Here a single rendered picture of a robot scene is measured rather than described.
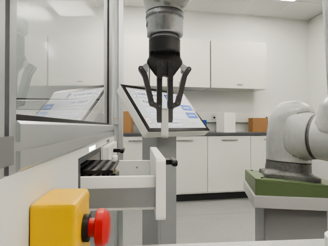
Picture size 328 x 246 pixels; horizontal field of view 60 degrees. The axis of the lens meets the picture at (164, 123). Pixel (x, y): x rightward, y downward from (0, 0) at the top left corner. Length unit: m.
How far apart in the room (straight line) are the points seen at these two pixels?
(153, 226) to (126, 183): 1.10
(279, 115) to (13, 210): 0.93
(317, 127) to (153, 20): 0.61
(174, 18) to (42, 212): 0.51
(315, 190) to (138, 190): 0.65
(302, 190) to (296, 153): 0.12
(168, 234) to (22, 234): 1.41
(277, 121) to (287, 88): 4.17
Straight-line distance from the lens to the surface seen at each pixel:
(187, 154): 3.73
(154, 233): 1.62
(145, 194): 0.53
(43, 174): 0.34
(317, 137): 1.00
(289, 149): 1.05
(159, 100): 0.67
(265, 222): 1.07
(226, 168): 3.94
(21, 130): 0.28
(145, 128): 1.31
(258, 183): 0.99
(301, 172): 1.08
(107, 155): 0.82
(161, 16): 0.68
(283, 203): 1.02
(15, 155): 0.27
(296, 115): 1.06
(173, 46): 0.67
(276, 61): 5.20
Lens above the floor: 0.99
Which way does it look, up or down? 1 degrees up
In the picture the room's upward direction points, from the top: straight up
